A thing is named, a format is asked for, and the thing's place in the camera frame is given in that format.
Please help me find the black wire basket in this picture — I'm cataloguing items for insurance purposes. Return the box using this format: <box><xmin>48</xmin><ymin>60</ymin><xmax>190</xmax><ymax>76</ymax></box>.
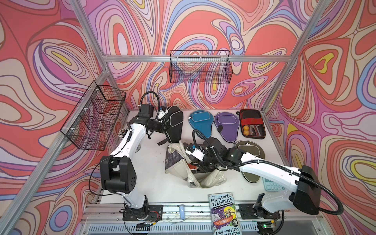
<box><xmin>60</xmin><ymin>81</ymin><xmax>126</xmax><ymax>150</ymax></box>
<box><xmin>169</xmin><ymin>49</ymin><xmax>233</xmax><ymax>84</ymax></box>

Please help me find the green paddle case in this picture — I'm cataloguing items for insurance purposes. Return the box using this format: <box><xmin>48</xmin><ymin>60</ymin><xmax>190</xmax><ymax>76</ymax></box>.
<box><xmin>235</xmin><ymin>141</ymin><xmax>265</xmax><ymax>183</ymax></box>

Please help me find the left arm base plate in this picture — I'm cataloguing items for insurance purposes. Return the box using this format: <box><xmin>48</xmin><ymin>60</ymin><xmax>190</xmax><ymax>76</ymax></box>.
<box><xmin>119</xmin><ymin>205</ymin><xmax>163</xmax><ymax>222</ymax></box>

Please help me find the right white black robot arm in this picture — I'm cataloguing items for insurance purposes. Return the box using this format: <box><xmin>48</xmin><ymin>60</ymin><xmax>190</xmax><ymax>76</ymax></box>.
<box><xmin>186</xmin><ymin>129</ymin><xmax>344</xmax><ymax>215</ymax></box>

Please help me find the black paddle case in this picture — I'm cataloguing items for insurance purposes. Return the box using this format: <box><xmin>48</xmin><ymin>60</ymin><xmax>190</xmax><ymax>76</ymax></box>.
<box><xmin>158</xmin><ymin>106</ymin><xmax>184</xmax><ymax>146</ymax></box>

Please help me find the clear packaged red paddle set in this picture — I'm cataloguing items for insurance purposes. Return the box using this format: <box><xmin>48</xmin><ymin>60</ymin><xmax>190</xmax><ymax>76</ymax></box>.
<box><xmin>188</xmin><ymin>163</ymin><xmax>203</xmax><ymax>174</ymax></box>

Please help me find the purple paddle case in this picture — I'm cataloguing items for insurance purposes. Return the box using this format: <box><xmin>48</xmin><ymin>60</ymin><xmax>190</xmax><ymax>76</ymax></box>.
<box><xmin>214</xmin><ymin>112</ymin><xmax>240</xmax><ymax>143</ymax></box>

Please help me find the cup of pens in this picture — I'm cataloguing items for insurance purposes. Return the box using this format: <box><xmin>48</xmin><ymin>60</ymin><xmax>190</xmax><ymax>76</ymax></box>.
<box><xmin>118</xmin><ymin>127</ymin><xmax>141</xmax><ymax>153</ymax></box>

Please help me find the cream canvas tote bag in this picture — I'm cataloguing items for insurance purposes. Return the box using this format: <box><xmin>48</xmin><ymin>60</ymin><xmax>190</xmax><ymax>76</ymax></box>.
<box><xmin>164</xmin><ymin>142</ymin><xmax>227</xmax><ymax>188</ymax></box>

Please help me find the green circuit board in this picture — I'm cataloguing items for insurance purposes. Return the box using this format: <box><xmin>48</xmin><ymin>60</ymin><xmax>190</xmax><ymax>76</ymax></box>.
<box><xmin>136</xmin><ymin>223</ymin><xmax>153</xmax><ymax>232</ymax></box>

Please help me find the treehouse paperback book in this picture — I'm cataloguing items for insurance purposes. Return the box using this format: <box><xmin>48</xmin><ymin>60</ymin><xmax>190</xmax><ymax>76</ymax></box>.
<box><xmin>209</xmin><ymin>193</ymin><xmax>242</xmax><ymax>235</ymax></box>

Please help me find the left black wire basket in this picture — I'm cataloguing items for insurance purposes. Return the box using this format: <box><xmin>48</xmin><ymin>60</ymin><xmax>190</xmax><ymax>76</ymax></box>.
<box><xmin>60</xmin><ymin>81</ymin><xmax>126</xmax><ymax>150</ymax></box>

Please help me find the back black wire basket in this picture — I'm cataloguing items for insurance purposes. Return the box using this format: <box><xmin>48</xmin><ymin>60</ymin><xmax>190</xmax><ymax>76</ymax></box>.
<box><xmin>169</xmin><ymin>49</ymin><xmax>233</xmax><ymax>84</ymax></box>

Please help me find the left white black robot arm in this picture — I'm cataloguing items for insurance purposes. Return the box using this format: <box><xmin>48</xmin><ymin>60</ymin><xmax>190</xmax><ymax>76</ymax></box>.
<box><xmin>99</xmin><ymin>91</ymin><xmax>165</xmax><ymax>220</ymax></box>

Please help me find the blue paddle case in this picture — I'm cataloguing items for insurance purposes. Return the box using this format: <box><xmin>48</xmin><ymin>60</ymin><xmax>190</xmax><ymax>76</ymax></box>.
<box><xmin>188</xmin><ymin>110</ymin><xmax>214</xmax><ymax>138</ymax></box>

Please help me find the teal calculator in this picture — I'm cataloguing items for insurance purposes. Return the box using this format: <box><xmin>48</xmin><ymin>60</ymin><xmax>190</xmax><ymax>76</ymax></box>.
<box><xmin>262</xmin><ymin>178</ymin><xmax>285</xmax><ymax>192</ymax></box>

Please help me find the red black ping pong case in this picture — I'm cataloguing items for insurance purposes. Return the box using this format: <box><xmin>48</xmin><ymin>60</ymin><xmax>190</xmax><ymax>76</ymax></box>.
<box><xmin>237</xmin><ymin>109</ymin><xmax>266</xmax><ymax>140</ymax></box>

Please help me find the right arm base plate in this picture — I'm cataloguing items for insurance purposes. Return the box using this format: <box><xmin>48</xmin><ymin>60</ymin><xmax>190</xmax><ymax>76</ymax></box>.
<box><xmin>238</xmin><ymin>204</ymin><xmax>281</xmax><ymax>220</ymax></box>

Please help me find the small light blue device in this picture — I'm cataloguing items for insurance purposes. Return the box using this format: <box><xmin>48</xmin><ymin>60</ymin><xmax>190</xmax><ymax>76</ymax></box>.
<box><xmin>179</xmin><ymin>204</ymin><xmax>186</xmax><ymax>221</ymax></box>

